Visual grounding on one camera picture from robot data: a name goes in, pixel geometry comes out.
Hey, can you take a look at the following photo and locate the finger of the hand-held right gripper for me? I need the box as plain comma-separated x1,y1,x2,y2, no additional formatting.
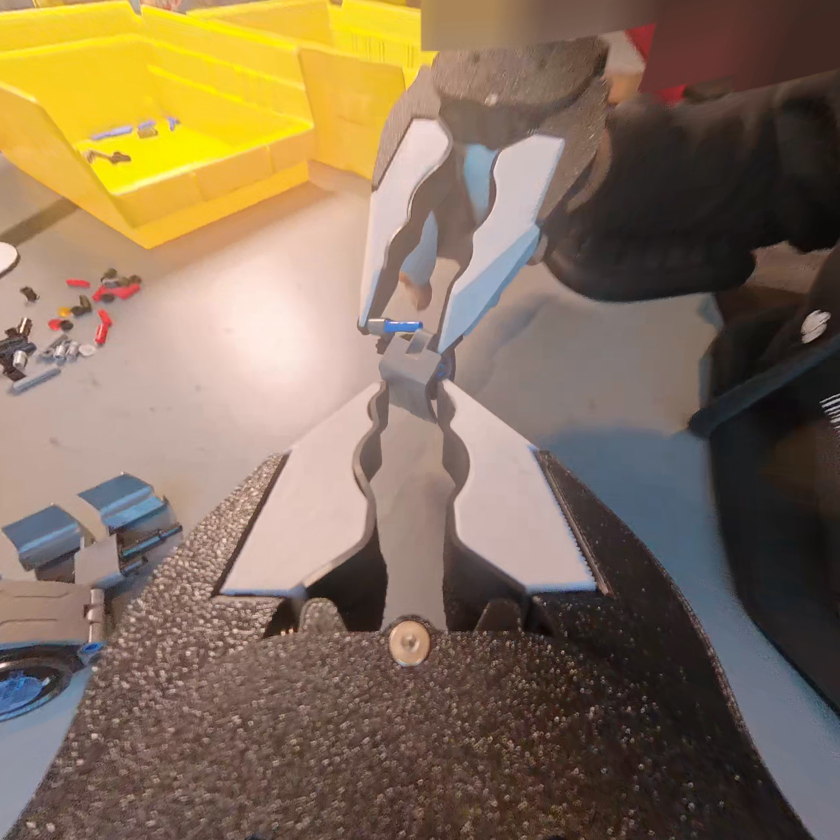
356,118,455,334
436,134,567,355

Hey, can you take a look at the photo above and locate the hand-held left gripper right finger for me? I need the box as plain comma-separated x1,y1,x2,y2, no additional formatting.
436,379,599,632

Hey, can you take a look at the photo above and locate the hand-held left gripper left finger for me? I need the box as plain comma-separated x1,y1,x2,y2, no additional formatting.
218,381,388,632

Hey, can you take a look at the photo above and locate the black round toy lens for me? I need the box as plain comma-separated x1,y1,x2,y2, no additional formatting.
427,351,459,403

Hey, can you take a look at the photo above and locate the grey curved brick panel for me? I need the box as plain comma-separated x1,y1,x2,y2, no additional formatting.
378,330,440,422

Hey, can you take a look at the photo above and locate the person's right hand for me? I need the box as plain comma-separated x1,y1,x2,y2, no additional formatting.
399,215,441,309

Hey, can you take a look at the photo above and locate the yellow plastic storage bin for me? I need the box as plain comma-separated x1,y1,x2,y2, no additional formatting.
141,0,438,182
0,33,315,251

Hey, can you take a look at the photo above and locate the grey brick head assembly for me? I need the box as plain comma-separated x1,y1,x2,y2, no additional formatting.
0,470,185,724

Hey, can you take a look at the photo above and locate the pile of small brick parts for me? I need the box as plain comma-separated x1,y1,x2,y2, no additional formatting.
0,266,143,396

